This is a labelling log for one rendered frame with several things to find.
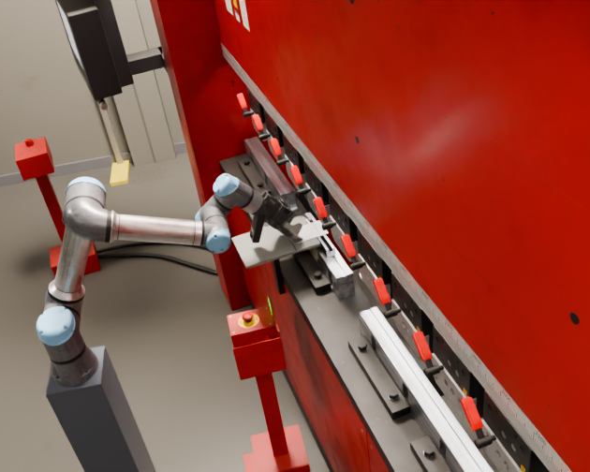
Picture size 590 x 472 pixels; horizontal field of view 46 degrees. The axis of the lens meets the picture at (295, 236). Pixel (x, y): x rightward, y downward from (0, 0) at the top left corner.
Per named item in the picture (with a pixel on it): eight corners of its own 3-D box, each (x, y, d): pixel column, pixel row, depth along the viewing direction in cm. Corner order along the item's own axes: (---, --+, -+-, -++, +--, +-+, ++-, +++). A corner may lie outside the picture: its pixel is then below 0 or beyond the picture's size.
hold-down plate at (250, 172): (238, 167, 303) (237, 161, 302) (250, 163, 304) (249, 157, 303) (258, 200, 280) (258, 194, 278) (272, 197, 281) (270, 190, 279)
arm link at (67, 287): (39, 332, 227) (66, 193, 200) (43, 303, 239) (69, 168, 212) (77, 337, 231) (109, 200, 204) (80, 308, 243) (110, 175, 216)
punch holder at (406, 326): (392, 321, 173) (390, 272, 164) (422, 311, 175) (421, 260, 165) (420, 361, 162) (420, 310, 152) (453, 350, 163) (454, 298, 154)
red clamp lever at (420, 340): (411, 333, 150) (428, 376, 147) (428, 327, 150) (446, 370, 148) (408, 334, 151) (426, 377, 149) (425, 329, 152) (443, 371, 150)
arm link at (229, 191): (208, 185, 220) (225, 166, 217) (234, 200, 226) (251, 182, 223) (212, 199, 214) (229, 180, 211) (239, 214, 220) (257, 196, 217)
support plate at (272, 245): (231, 240, 241) (230, 237, 241) (302, 217, 246) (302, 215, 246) (246, 269, 227) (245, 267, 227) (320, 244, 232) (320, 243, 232)
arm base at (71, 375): (50, 390, 224) (39, 370, 218) (55, 357, 236) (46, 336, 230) (96, 381, 225) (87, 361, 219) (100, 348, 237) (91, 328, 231)
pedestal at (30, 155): (55, 263, 413) (3, 141, 363) (96, 251, 418) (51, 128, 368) (57, 283, 397) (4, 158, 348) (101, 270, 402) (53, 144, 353)
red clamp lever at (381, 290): (372, 279, 165) (387, 318, 163) (388, 274, 166) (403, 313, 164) (370, 281, 167) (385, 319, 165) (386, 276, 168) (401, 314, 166)
